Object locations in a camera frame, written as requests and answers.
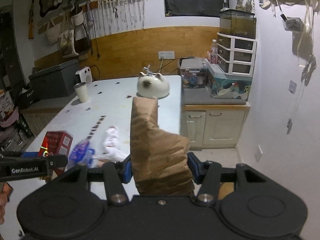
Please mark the glass fish tank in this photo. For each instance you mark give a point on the glass fish tank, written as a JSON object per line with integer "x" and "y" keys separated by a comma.
{"x": 238, "y": 23}

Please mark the gray storage chest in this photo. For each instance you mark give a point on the gray storage chest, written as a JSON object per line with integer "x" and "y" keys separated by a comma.
{"x": 55, "y": 82}

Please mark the white cat-shaped teapot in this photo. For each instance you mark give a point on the white cat-shaped teapot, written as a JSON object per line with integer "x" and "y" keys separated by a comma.
{"x": 152, "y": 85}

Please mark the blue purple snack wrapper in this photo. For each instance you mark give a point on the blue purple snack wrapper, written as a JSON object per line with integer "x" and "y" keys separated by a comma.
{"x": 82, "y": 154}

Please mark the hanging tote bag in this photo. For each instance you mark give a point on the hanging tote bag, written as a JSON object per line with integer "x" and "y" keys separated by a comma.
{"x": 66, "y": 38}

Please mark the white paper cup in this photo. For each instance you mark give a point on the white paper cup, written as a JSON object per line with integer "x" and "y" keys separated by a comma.
{"x": 81, "y": 91}

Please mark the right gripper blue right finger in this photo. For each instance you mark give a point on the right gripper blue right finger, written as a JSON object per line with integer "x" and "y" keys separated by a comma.
{"x": 196, "y": 167}

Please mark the white drawer organizer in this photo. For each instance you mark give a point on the white drawer organizer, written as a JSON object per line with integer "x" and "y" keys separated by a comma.
{"x": 236, "y": 55}

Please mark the brown paper bag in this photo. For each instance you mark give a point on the brown paper bag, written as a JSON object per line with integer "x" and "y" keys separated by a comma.
{"x": 158, "y": 158}

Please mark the teal illustrated box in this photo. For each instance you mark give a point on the teal illustrated box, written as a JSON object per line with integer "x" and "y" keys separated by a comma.
{"x": 224, "y": 86}

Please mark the white tissue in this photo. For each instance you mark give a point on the white tissue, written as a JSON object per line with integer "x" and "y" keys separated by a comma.
{"x": 111, "y": 147}

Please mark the white wall power strip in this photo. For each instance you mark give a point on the white wall power strip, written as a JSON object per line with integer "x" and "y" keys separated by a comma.
{"x": 166, "y": 55}

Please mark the red cardboard box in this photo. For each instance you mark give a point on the red cardboard box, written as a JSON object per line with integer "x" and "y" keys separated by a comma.
{"x": 56, "y": 143}

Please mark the white wall socket plate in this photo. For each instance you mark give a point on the white wall socket plate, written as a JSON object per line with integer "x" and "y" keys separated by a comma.
{"x": 259, "y": 153}

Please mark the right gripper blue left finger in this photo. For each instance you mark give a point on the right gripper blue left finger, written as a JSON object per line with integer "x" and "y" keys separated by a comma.
{"x": 125, "y": 173}

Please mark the clear plastic storage box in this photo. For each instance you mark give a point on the clear plastic storage box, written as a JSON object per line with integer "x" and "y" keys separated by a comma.
{"x": 193, "y": 72}

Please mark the clear plastic water bottle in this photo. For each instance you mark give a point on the clear plastic water bottle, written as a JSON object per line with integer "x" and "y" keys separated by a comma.
{"x": 213, "y": 52}

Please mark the left human hand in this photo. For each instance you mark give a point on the left human hand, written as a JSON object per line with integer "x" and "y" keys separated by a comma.
{"x": 4, "y": 197}

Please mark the small white heater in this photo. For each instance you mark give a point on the small white heater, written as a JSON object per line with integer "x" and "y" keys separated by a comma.
{"x": 84, "y": 75}

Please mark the cream lower cabinet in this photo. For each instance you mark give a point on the cream lower cabinet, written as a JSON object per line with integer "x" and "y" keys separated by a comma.
{"x": 213, "y": 126}

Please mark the white macrame wall hanging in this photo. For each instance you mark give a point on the white macrame wall hanging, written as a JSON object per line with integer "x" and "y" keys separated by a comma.
{"x": 117, "y": 16}

